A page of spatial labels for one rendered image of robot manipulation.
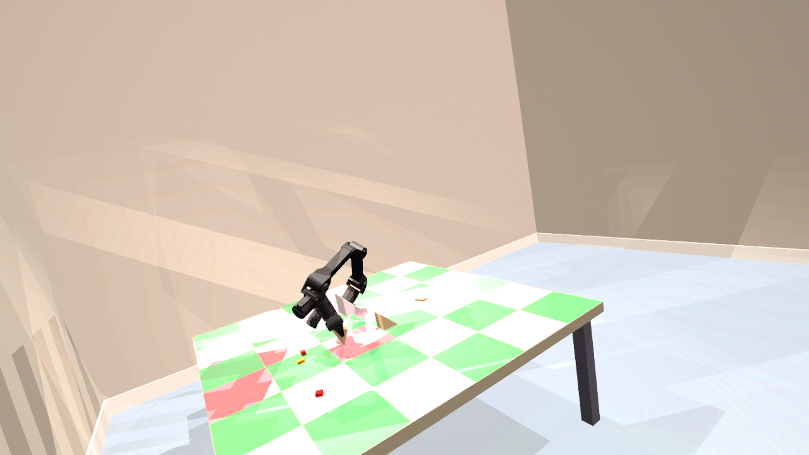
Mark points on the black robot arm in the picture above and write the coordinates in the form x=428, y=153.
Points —
x=320, y=279

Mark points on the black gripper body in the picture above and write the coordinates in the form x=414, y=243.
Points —
x=327, y=309

